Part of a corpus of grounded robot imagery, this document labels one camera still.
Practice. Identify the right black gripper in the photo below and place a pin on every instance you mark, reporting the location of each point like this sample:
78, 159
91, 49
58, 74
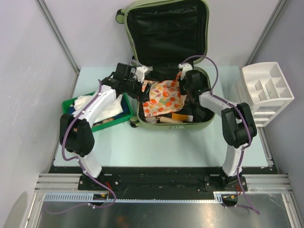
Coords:
182, 92

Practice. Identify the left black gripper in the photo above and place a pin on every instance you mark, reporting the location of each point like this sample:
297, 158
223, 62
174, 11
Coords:
137, 94

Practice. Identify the floral tulip print cloth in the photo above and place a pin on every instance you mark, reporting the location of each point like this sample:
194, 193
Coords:
165, 97

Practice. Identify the navy blue cloth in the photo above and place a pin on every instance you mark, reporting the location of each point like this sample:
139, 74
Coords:
71, 109

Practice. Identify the white cloth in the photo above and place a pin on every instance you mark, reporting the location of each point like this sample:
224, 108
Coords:
113, 109

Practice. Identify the orange rabbit print cloth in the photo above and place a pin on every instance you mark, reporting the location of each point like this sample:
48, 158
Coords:
104, 121

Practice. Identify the olive green hard-shell suitcase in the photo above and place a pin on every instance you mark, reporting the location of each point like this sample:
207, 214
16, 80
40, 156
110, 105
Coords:
162, 35

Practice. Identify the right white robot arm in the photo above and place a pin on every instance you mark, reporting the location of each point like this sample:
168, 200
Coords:
238, 126

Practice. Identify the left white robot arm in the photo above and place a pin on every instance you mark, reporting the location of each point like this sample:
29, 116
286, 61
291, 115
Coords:
76, 135

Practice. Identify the orange yellow tube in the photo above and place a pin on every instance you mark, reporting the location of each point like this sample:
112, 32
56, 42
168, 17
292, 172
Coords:
182, 117

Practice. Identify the green plastic tray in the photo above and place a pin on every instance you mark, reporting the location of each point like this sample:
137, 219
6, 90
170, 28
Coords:
122, 117

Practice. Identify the white plastic drawer organizer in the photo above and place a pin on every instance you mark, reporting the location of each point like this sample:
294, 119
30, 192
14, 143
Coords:
264, 87

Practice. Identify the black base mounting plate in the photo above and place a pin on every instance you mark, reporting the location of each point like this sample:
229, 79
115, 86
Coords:
160, 183

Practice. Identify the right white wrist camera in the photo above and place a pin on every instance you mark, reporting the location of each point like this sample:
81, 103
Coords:
184, 68

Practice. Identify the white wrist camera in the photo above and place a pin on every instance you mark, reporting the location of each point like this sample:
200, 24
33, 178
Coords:
141, 72
184, 68

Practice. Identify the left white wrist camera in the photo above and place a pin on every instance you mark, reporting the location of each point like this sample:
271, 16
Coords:
141, 72

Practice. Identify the right aluminium frame post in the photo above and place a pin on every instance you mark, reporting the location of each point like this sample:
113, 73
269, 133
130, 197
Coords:
280, 7

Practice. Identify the aluminium frame post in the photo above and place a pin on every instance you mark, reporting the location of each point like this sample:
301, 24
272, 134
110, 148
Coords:
57, 34
280, 7

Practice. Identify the left aluminium frame post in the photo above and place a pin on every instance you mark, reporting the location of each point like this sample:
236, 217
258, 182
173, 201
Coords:
57, 34

